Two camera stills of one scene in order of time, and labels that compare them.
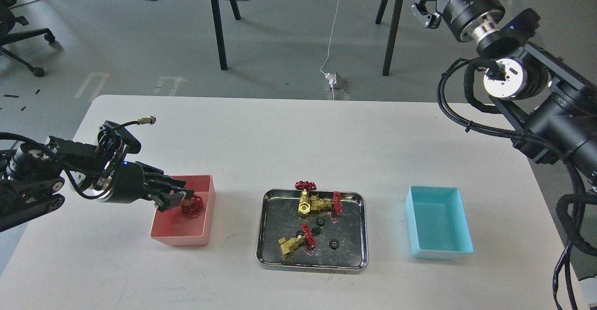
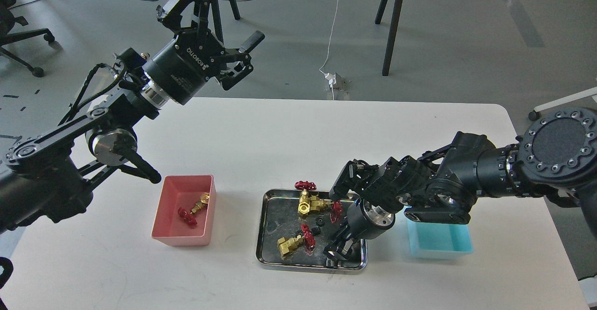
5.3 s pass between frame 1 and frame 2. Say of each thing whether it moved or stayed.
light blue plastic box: stayed
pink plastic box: stayed
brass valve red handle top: stayed
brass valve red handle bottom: stayed
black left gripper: moved
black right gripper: moved
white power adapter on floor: stayed
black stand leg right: stayed
